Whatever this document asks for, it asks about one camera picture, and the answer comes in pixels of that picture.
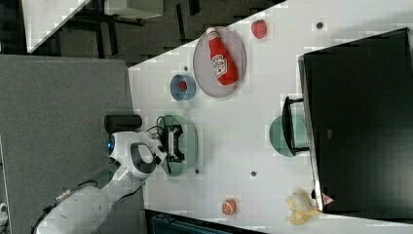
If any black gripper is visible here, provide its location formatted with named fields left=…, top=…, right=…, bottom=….
left=160, top=125, right=185, bottom=163

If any green plastic strainer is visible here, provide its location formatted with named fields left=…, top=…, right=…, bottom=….
left=157, top=115, right=198, bottom=177

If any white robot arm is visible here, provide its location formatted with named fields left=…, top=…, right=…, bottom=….
left=31, top=125, right=183, bottom=234

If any red strawberry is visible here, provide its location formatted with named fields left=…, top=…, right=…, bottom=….
left=178, top=81, right=187, bottom=92

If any black cylinder object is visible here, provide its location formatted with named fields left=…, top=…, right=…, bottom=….
left=104, top=115, right=142, bottom=134

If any blue bowl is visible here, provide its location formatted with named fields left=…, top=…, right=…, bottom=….
left=169, top=74, right=197, bottom=101

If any red ketchup bottle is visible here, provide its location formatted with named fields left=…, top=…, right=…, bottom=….
left=206, top=27, right=239, bottom=86

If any orange half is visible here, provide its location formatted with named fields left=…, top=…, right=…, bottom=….
left=221, top=199, right=237, bottom=215

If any pink plate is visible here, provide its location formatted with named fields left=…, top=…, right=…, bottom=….
left=193, top=26, right=246, bottom=98

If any peeled banana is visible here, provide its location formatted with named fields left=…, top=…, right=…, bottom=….
left=286, top=190, right=319, bottom=225

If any black toaster oven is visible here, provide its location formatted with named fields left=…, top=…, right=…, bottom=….
left=298, top=28, right=413, bottom=223

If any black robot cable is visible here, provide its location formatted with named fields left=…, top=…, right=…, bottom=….
left=30, top=179, right=99, bottom=234

